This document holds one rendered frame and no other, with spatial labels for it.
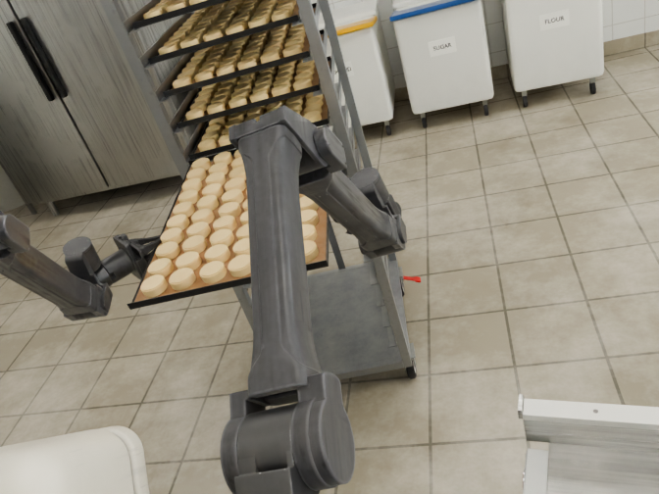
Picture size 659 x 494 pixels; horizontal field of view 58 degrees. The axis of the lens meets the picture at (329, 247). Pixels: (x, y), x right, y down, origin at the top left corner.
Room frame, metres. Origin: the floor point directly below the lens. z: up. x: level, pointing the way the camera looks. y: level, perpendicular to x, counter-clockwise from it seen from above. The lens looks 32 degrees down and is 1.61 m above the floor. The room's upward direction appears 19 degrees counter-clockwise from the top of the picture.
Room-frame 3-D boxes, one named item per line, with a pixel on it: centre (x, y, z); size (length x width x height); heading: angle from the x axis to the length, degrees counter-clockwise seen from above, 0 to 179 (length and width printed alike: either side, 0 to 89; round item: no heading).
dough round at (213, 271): (0.99, 0.23, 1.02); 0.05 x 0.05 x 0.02
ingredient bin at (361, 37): (3.99, -0.50, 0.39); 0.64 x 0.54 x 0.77; 163
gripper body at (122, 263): (1.16, 0.44, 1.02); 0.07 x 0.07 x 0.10; 32
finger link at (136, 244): (1.19, 0.38, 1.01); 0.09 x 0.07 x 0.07; 122
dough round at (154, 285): (1.02, 0.35, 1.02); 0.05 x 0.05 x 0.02
